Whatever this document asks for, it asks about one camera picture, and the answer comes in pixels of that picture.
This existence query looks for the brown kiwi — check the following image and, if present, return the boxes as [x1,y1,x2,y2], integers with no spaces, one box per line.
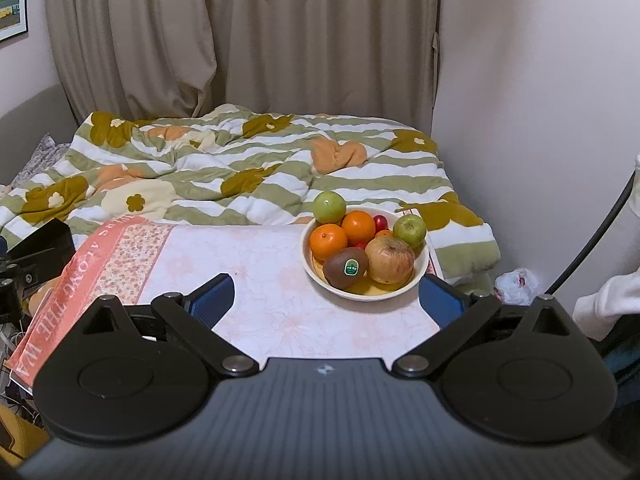
[322,247,370,290]

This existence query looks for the medium orange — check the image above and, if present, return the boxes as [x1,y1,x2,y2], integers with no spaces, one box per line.
[341,210,377,246]

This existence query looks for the yellow red apple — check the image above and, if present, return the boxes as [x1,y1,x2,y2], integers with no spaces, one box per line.
[364,236,416,285]

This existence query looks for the white garment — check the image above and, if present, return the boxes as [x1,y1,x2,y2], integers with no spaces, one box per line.
[572,267,640,343]

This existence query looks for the wall poster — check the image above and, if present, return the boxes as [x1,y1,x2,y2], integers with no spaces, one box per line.
[0,0,30,50]

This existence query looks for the white plastic bag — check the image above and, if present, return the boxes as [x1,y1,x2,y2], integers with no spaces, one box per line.
[494,267,540,306]

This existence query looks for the green apple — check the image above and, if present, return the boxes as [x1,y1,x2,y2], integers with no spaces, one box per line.
[313,190,347,225]
[392,213,427,249]

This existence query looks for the white oval bowl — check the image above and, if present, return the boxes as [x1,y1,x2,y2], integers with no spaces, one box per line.
[301,205,430,302]

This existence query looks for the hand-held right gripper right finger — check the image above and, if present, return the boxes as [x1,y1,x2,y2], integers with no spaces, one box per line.
[392,273,573,378]

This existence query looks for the grey padded headboard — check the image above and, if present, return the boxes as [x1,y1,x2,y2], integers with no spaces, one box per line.
[0,84,80,186]

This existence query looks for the pink floral bordered cloth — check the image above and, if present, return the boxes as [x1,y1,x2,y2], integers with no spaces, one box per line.
[9,207,448,391]

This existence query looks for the large orange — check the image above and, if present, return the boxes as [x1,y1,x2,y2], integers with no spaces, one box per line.
[309,223,349,262]

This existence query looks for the yellow box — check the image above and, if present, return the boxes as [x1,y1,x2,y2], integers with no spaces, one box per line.
[0,402,51,461]

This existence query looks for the tangle of white cables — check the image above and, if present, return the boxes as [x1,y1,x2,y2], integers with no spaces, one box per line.
[0,320,31,366]

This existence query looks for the striped floral blanket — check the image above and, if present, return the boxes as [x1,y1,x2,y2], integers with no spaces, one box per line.
[0,103,502,321]

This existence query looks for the grey patterned cloth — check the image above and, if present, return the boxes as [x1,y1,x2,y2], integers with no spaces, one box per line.
[10,132,71,186]

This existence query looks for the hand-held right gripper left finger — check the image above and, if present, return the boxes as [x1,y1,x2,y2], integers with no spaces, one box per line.
[82,273,261,378]

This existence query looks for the black cable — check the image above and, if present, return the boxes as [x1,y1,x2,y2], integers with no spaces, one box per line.
[542,162,640,293]

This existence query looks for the beige curtain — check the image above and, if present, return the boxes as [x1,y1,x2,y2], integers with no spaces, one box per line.
[42,0,443,136]

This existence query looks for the black flat device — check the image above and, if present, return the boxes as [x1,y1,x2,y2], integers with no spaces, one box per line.
[0,217,77,326]

